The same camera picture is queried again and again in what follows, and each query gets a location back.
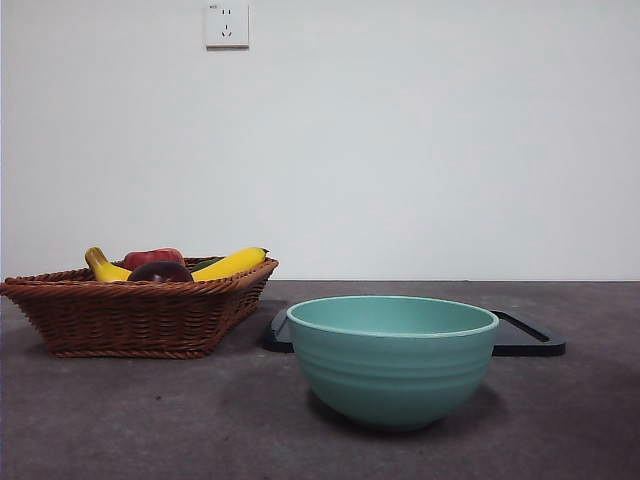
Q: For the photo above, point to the teal ribbed bowl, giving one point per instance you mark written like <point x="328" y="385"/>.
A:
<point x="395" y="370"/>

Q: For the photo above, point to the dark purple plum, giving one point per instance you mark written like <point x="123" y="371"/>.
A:
<point x="160" y="273"/>

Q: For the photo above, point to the yellow banana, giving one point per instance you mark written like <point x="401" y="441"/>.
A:
<point x="225" y="263"/>

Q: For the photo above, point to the green vegetable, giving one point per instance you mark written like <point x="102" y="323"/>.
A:
<point x="207" y="261"/>

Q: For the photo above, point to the red apple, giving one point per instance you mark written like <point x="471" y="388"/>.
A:
<point x="152" y="256"/>

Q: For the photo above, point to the brown wicker basket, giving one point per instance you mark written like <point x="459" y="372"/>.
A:
<point x="135" y="320"/>

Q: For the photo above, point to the black tray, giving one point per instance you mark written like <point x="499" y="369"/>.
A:
<point x="525" y="345"/>

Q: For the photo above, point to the white wall socket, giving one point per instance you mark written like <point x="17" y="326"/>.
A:
<point x="227" y="37"/>

